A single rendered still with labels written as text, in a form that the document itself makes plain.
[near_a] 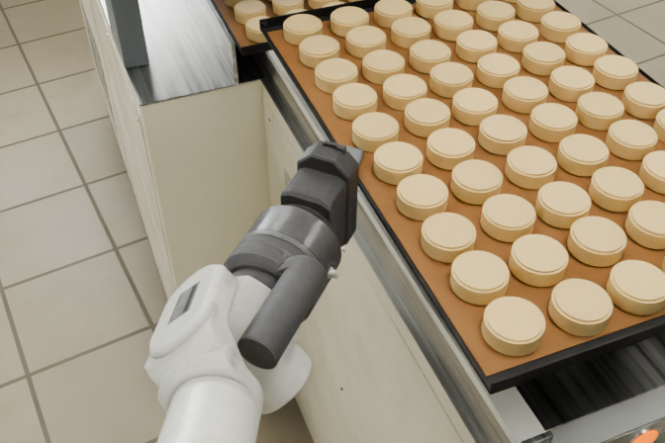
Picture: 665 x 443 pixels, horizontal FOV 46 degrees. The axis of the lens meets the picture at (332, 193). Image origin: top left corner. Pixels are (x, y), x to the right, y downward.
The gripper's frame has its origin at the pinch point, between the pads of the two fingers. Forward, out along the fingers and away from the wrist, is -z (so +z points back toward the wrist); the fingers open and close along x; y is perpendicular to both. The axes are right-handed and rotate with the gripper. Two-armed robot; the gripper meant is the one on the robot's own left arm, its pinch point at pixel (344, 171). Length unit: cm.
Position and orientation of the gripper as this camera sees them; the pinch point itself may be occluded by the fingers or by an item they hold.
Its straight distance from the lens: 80.9
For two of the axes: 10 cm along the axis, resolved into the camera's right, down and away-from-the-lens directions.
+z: -4.0, 6.1, -6.8
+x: 0.1, -7.4, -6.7
